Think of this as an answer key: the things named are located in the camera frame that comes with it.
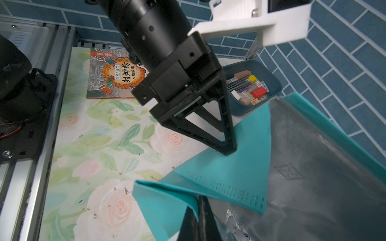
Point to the colourful illustrated children's book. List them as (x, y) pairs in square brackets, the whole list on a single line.
[(112, 74)]

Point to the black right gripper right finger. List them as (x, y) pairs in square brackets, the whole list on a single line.
[(208, 230)]

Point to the dark teal storage bin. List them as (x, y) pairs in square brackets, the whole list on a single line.
[(244, 88)]

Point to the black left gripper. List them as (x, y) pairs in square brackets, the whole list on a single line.
[(185, 75)]

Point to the white eraser block in bin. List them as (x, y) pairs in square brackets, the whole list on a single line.
[(235, 95)]

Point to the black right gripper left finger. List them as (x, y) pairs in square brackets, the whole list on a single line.
[(190, 227)]

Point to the teal insulated delivery bag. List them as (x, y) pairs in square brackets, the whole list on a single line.
[(294, 177)]

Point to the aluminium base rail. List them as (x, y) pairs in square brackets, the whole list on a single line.
[(35, 59)]

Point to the red box in bin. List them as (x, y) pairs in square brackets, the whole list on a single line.
[(257, 93)]

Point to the brown cardboard box in bin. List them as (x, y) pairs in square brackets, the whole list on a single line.
[(242, 74)]

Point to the yellow block in bin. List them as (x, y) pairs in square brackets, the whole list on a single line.
[(252, 79)]

